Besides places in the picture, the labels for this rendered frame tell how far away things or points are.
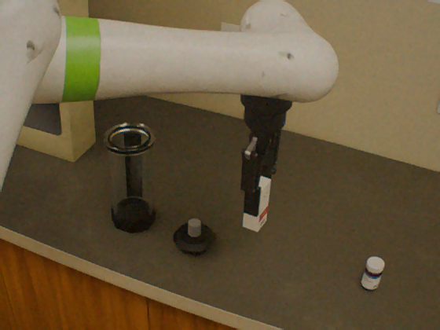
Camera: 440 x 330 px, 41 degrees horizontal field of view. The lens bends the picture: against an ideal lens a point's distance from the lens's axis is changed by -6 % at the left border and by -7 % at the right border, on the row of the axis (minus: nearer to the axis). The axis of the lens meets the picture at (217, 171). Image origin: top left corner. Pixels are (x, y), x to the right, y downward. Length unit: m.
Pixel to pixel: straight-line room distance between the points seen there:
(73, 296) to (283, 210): 0.55
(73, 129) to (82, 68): 0.83
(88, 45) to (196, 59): 0.15
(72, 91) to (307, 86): 0.33
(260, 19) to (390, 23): 0.68
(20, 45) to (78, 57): 0.18
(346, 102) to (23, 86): 1.23
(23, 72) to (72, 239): 0.84
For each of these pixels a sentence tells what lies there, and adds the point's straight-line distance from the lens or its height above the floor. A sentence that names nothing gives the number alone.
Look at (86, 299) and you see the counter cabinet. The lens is 1.52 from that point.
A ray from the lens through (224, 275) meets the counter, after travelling 1.32.
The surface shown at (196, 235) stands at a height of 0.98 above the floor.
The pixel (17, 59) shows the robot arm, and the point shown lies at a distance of 0.62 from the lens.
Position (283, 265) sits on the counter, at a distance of 1.36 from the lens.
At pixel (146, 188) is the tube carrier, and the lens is 1.36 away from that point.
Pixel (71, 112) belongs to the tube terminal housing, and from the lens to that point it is 1.58.
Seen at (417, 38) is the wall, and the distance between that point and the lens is 1.62.
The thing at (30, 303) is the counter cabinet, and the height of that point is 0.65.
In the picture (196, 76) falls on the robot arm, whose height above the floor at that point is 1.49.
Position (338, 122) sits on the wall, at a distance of 1.77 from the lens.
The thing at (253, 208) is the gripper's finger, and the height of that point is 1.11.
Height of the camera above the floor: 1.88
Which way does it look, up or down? 36 degrees down
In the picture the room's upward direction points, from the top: 3 degrees clockwise
